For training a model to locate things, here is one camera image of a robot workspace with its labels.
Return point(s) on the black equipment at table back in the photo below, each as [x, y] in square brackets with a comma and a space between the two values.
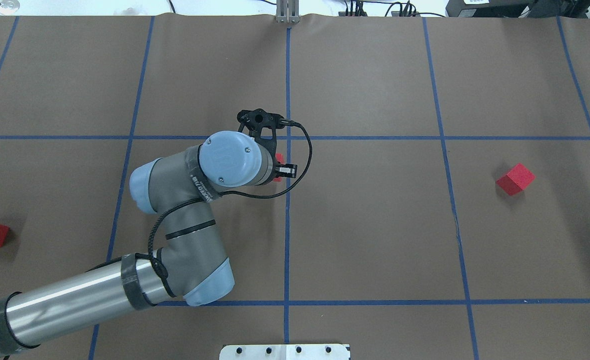
[536, 9]

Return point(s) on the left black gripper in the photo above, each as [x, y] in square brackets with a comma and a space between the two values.
[286, 171]

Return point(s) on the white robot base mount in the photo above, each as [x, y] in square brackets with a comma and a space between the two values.
[306, 351]

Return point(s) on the aluminium camera post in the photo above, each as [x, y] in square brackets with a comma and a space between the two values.
[287, 11]

